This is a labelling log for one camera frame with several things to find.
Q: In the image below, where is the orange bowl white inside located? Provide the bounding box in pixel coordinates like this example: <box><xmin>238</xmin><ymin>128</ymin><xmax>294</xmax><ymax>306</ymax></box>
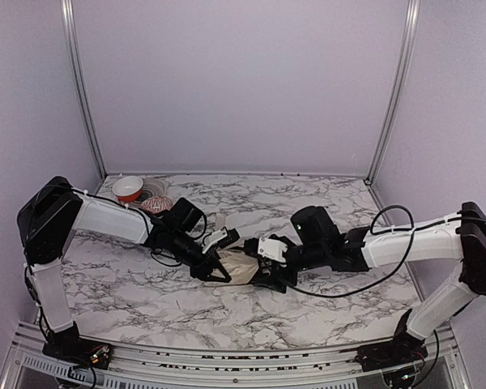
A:
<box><xmin>112</xmin><ymin>176</ymin><xmax>143</xmax><ymax>203</ymax></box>

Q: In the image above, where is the cream and black umbrella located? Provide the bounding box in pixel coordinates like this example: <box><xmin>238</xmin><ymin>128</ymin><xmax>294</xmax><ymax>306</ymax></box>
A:
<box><xmin>214</xmin><ymin>213</ymin><xmax>264</xmax><ymax>287</ymax></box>

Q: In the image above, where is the red patterned bowl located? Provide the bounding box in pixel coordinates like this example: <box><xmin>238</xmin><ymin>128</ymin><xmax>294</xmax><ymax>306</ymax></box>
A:
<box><xmin>140</xmin><ymin>196</ymin><xmax>173</xmax><ymax>214</ymax></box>

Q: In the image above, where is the right aluminium frame post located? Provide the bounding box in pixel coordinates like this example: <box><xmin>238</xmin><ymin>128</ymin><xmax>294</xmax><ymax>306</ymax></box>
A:
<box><xmin>365</xmin><ymin>0</ymin><xmax>421</xmax><ymax>186</ymax></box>

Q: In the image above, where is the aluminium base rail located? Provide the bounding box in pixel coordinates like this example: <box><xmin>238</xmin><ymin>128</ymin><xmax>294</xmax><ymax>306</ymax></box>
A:
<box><xmin>0</xmin><ymin>322</ymin><xmax>471</xmax><ymax>388</ymax></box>

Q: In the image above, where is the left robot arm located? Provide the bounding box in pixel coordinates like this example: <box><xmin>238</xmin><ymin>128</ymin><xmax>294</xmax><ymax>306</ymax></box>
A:
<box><xmin>17</xmin><ymin>176</ymin><xmax>237</xmax><ymax>370</ymax></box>

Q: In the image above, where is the aluminium frame post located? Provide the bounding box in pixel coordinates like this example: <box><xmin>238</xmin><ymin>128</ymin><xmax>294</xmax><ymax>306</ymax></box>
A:
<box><xmin>61</xmin><ymin>0</ymin><xmax>107</xmax><ymax>181</ymax></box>
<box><xmin>365</xmin><ymin>0</ymin><xmax>421</xmax><ymax>186</ymax></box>

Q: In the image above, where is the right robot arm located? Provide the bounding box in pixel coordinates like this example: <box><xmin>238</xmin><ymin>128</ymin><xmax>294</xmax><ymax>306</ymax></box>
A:
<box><xmin>244</xmin><ymin>202</ymin><xmax>486</xmax><ymax>371</ymax></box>

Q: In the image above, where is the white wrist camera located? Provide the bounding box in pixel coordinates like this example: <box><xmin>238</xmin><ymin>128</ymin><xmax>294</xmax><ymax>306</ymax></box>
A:
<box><xmin>202</xmin><ymin>227</ymin><xmax>240</xmax><ymax>254</ymax></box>
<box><xmin>244</xmin><ymin>238</ymin><xmax>288</xmax><ymax>265</ymax></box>

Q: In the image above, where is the left aluminium frame post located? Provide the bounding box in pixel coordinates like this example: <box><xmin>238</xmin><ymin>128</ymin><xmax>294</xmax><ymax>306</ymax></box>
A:
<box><xmin>61</xmin><ymin>0</ymin><xmax>107</xmax><ymax>181</ymax></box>

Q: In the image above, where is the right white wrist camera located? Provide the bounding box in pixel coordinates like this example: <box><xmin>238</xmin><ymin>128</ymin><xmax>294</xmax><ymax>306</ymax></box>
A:
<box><xmin>244</xmin><ymin>238</ymin><xmax>288</xmax><ymax>265</ymax></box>

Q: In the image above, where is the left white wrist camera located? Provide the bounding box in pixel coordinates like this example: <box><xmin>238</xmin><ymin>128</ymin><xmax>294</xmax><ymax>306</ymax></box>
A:
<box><xmin>202</xmin><ymin>227</ymin><xmax>240</xmax><ymax>254</ymax></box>

